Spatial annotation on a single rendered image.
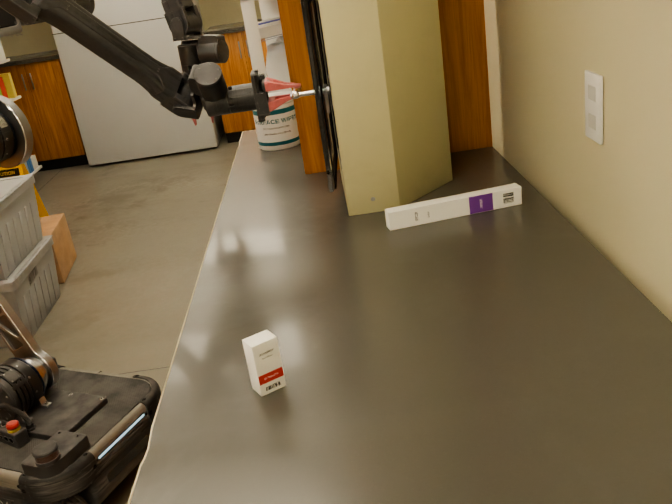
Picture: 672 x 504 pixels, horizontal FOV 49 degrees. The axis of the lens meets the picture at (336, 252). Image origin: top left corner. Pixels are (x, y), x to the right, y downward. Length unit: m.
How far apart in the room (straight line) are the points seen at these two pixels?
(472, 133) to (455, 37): 0.24
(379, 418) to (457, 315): 0.27
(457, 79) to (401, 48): 0.39
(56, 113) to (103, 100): 0.49
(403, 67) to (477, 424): 0.86
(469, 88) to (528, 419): 1.17
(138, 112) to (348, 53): 5.21
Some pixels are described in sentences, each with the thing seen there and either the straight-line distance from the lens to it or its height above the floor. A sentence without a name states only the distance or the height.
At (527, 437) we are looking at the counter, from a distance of 0.86.
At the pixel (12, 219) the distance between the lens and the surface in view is 3.67.
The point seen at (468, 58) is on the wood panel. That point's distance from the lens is 1.90.
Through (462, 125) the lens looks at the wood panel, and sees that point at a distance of 1.93.
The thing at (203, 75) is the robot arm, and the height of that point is 1.27.
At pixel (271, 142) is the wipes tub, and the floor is 0.97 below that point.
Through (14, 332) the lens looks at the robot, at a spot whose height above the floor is 0.47.
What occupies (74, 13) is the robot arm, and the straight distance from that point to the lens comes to 1.53.
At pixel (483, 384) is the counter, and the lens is 0.95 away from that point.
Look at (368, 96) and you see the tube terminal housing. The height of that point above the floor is 1.18.
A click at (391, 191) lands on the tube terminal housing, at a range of 1.55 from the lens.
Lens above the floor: 1.46
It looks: 22 degrees down
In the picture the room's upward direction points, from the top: 9 degrees counter-clockwise
